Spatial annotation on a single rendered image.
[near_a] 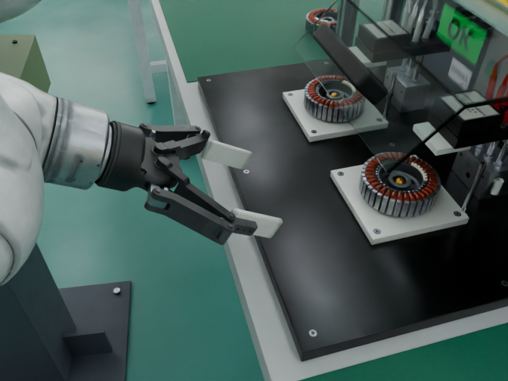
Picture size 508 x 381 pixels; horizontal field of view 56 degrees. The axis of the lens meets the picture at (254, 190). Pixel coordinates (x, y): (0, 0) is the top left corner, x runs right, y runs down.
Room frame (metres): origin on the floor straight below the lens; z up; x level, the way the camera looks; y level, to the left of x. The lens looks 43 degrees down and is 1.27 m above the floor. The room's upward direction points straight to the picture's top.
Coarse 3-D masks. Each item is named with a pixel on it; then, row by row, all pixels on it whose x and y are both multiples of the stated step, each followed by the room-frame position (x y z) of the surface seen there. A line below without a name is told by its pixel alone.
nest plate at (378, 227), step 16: (336, 176) 0.56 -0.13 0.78; (352, 176) 0.56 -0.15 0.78; (352, 192) 0.52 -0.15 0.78; (352, 208) 0.49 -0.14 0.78; (368, 208) 0.49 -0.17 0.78; (432, 208) 0.49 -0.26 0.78; (448, 208) 0.49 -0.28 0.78; (368, 224) 0.46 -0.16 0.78; (384, 224) 0.46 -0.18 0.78; (400, 224) 0.46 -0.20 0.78; (416, 224) 0.46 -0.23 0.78; (432, 224) 0.46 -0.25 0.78; (448, 224) 0.46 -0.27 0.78; (384, 240) 0.43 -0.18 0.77
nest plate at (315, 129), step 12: (288, 96) 0.79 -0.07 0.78; (300, 96) 0.79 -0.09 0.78; (300, 108) 0.75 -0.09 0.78; (300, 120) 0.71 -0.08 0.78; (312, 120) 0.71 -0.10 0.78; (324, 120) 0.71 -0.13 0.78; (336, 120) 0.71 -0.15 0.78; (312, 132) 0.67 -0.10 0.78; (324, 132) 0.67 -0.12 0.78; (336, 132) 0.67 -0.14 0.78; (348, 132) 0.68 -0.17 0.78
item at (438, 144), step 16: (464, 112) 0.53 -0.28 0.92; (480, 112) 0.53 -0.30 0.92; (496, 112) 0.53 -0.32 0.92; (448, 128) 0.52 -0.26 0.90; (464, 128) 0.50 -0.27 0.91; (480, 128) 0.51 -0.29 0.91; (496, 128) 0.52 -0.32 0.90; (432, 144) 0.51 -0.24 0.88; (448, 144) 0.51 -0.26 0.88; (464, 144) 0.50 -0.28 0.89; (480, 144) 0.58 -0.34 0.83; (496, 144) 0.55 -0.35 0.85
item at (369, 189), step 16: (368, 160) 0.56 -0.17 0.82; (416, 160) 0.55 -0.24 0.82; (368, 176) 0.52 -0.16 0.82; (384, 176) 0.54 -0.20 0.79; (400, 176) 0.53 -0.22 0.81; (416, 176) 0.53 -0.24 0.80; (432, 176) 0.52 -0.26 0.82; (368, 192) 0.50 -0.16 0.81; (384, 192) 0.48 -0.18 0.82; (400, 192) 0.48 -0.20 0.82; (416, 192) 0.48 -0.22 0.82; (432, 192) 0.49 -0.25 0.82; (384, 208) 0.47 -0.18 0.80; (400, 208) 0.47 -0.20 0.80; (416, 208) 0.47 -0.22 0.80
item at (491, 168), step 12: (456, 156) 0.59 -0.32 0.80; (468, 156) 0.57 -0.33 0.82; (480, 156) 0.55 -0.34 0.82; (492, 156) 0.55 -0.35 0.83; (456, 168) 0.58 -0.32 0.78; (468, 168) 0.56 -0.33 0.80; (492, 168) 0.53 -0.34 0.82; (504, 168) 0.53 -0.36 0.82; (468, 180) 0.55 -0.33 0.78; (480, 180) 0.53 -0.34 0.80; (492, 180) 0.52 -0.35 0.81; (504, 180) 0.53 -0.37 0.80; (480, 192) 0.52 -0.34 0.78; (504, 192) 0.53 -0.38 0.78
